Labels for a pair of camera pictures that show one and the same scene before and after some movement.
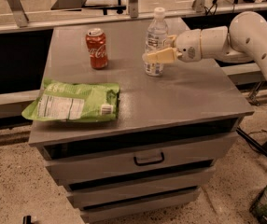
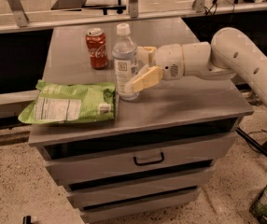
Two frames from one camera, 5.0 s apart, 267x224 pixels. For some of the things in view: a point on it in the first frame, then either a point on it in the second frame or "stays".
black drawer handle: x=149 y=162 stays
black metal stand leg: x=264 y=149 stays
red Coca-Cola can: x=96 y=42 stays
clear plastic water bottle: x=157 y=33 -> x=125 y=59
